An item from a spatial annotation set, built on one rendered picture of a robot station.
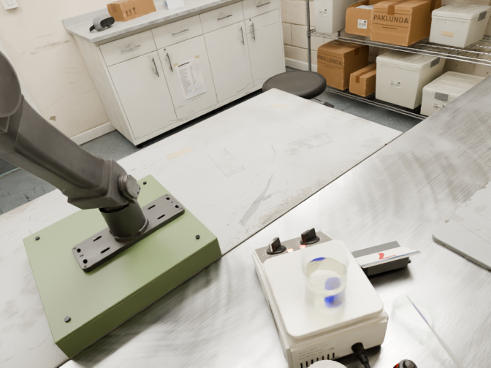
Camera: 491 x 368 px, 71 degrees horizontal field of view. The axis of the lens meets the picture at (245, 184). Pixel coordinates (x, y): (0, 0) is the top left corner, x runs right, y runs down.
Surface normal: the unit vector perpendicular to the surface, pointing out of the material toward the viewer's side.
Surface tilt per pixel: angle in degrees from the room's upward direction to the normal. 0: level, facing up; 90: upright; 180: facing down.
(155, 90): 90
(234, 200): 0
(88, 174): 85
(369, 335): 90
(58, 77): 90
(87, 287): 0
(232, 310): 0
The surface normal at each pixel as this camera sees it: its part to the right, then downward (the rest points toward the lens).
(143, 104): 0.60, 0.41
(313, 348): 0.23, 0.57
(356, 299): -0.15, -0.78
